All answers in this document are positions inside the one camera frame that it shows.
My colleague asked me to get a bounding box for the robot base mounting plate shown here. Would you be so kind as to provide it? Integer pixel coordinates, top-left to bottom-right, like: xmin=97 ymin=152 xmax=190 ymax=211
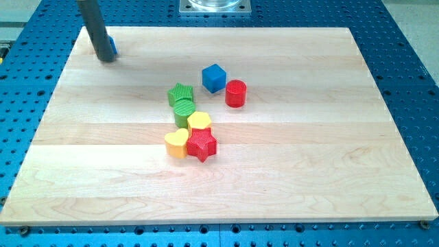
xmin=179 ymin=0 xmax=252 ymax=14

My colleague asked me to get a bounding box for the red star block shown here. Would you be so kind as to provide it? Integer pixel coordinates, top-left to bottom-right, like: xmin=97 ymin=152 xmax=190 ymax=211
xmin=187 ymin=128 xmax=217 ymax=163

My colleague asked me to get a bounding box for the blue cube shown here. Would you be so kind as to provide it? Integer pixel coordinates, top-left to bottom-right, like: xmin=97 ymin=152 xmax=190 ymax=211
xmin=202 ymin=64 xmax=226 ymax=93

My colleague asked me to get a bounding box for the green star block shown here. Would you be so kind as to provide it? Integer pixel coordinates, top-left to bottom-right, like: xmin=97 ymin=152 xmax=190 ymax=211
xmin=167 ymin=83 xmax=193 ymax=106

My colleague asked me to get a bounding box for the yellow hexagon block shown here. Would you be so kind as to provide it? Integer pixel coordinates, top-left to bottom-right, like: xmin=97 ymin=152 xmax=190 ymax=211
xmin=187 ymin=111 xmax=212 ymax=136

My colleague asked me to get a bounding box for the light wooden board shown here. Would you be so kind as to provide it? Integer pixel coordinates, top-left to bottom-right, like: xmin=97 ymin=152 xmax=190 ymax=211
xmin=1 ymin=27 xmax=438 ymax=226

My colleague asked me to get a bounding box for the red cylinder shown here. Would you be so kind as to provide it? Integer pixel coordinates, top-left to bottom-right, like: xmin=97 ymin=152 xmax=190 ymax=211
xmin=225 ymin=80 xmax=247 ymax=108

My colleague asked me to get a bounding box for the green cylinder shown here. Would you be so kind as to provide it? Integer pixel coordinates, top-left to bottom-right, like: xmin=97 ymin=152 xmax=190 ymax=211
xmin=173 ymin=99 xmax=195 ymax=128

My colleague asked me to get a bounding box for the yellow heart block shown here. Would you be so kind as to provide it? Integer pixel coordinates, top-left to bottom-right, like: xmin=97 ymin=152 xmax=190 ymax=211
xmin=164 ymin=128 xmax=189 ymax=158

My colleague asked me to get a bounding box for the blue block behind rod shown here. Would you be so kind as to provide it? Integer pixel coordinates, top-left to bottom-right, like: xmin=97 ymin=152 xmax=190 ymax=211
xmin=108 ymin=36 xmax=118 ymax=56

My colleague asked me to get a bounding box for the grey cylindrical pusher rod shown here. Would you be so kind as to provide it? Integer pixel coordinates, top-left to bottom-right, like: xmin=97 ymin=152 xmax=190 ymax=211
xmin=76 ymin=0 xmax=116 ymax=62

